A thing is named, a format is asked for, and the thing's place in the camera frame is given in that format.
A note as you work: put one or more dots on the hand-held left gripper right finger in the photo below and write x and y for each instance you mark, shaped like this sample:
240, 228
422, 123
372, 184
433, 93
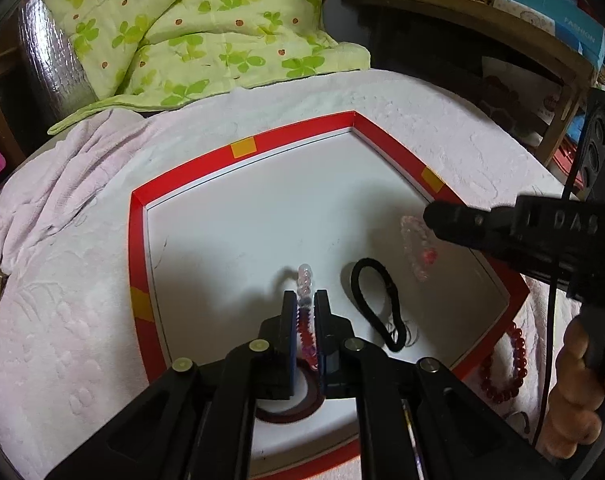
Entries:
322, 360

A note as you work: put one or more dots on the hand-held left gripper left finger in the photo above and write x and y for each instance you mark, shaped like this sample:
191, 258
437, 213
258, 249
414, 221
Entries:
295, 340

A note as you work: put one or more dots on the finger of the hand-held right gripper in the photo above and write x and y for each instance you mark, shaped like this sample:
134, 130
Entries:
462, 225

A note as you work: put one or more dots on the red rimmed white tray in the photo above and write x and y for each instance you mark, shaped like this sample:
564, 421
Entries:
262, 210

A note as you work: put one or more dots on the person's right hand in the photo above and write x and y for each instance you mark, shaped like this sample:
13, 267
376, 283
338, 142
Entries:
572, 380

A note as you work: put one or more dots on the white red patterned bag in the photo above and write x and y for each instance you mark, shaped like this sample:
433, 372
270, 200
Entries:
512, 90

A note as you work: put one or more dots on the blue cardboard box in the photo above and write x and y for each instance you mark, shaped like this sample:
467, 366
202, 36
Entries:
577, 30

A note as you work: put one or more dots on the dark wooden shelf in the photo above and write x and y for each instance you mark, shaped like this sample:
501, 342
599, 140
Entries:
482, 15

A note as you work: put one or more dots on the white patterned box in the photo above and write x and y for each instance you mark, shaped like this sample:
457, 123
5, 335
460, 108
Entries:
527, 17

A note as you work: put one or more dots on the pale pink blanket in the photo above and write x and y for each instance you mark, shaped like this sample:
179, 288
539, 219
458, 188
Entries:
82, 285

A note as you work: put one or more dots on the green clover print quilt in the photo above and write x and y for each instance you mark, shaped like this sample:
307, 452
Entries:
182, 35

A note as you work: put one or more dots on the silver foil mat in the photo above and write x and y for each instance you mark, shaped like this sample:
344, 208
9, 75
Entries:
47, 60

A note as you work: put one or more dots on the wooden bed frame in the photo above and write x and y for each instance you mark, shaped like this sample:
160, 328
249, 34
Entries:
2, 110

